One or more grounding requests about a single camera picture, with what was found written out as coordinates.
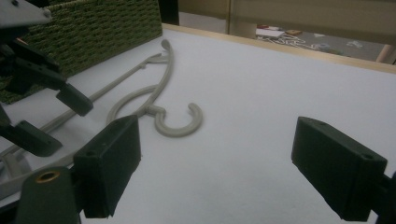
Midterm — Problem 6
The wooden leg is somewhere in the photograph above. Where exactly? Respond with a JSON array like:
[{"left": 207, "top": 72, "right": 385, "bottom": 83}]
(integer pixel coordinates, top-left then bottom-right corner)
[{"left": 375, "top": 44, "right": 394, "bottom": 65}]

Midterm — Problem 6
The grey plastic clothes hanger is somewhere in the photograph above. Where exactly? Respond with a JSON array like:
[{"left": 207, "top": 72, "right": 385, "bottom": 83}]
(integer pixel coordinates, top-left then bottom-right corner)
[{"left": 0, "top": 38, "right": 204, "bottom": 200}]

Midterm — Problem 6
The white cable tangle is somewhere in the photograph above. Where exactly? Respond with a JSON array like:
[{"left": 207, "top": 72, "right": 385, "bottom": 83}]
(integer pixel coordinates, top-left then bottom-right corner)
[{"left": 257, "top": 34, "right": 316, "bottom": 50}]

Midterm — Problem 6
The dark post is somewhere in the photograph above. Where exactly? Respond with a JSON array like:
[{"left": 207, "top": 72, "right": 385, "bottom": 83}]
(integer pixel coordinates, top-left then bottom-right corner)
[{"left": 158, "top": 0, "right": 180, "bottom": 26}]

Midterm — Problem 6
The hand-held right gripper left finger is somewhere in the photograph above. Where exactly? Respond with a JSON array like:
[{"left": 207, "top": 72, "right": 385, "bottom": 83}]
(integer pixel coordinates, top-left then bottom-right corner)
[{"left": 74, "top": 115, "right": 142, "bottom": 218}]

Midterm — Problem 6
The green woven basket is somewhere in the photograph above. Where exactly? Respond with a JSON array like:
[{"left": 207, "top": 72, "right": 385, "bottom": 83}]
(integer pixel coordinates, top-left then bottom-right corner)
[{"left": 0, "top": 0, "right": 163, "bottom": 105}]

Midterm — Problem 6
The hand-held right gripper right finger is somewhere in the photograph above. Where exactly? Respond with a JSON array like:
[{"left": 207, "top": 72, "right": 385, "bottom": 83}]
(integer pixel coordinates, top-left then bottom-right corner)
[{"left": 290, "top": 116, "right": 389, "bottom": 221}]

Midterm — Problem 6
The white flat box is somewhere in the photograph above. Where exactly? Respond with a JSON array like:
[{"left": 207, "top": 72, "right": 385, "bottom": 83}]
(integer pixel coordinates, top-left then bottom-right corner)
[{"left": 255, "top": 27, "right": 286, "bottom": 38}]

